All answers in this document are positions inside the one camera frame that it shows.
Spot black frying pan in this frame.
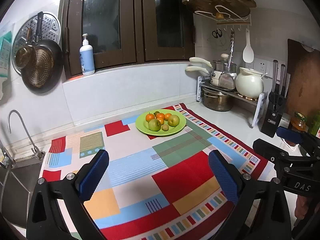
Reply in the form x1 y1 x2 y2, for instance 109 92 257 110
21 12 63 94

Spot black scissors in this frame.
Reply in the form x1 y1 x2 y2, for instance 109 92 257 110
212 29 223 38

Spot steel stock pot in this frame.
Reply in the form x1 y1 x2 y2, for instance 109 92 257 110
202 88 234 112

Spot black knife block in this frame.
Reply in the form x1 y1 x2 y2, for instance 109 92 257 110
260 59 291 138

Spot wall shelf with boards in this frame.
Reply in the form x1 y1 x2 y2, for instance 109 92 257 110
182 0 257 25

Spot orange lidded jar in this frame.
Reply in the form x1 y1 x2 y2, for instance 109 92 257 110
288 112 308 132

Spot brown window frame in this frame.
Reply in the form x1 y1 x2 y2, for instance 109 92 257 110
60 0 195 78

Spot steel sink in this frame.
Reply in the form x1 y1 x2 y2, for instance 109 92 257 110
1 159 42 229

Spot yellow green pear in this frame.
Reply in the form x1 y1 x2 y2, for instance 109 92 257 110
168 115 180 127

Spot blue white soap bottle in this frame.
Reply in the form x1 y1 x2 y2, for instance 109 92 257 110
79 34 95 76

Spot cream handled lidded pot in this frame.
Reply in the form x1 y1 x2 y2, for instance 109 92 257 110
189 54 229 72

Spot white rice paddle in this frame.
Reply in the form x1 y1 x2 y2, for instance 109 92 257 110
242 28 254 63

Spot small brown kiwi fruit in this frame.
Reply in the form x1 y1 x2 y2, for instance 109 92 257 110
162 125 169 131

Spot large green apple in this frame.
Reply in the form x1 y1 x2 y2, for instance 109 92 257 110
148 119 162 132

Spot cream handled saucepan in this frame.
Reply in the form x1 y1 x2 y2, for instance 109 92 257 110
185 66 222 87

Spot white pot rack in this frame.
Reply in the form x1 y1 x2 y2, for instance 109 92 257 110
196 76 267 128

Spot white ceramic pot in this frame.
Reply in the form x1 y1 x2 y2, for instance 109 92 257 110
235 67 265 99

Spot small brass strainer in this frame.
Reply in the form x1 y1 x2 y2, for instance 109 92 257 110
15 27 36 70

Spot steel sink faucet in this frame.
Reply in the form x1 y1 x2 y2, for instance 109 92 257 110
0 109 46 169

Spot orange tangerine with stem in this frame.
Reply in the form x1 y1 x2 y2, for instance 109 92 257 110
145 113 155 122

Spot perforated steel steamer plate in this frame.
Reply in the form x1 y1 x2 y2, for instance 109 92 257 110
11 11 61 76

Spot green plate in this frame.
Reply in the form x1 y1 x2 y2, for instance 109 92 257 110
135 109 187 137

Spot wooden cutting board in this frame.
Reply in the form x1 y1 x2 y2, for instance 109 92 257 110
286 39 319 122

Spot colourful patchwork mat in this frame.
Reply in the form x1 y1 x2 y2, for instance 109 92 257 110
40 103 267 239

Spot steel skimmer ladle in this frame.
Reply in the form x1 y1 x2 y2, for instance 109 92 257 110
218 28 237 91

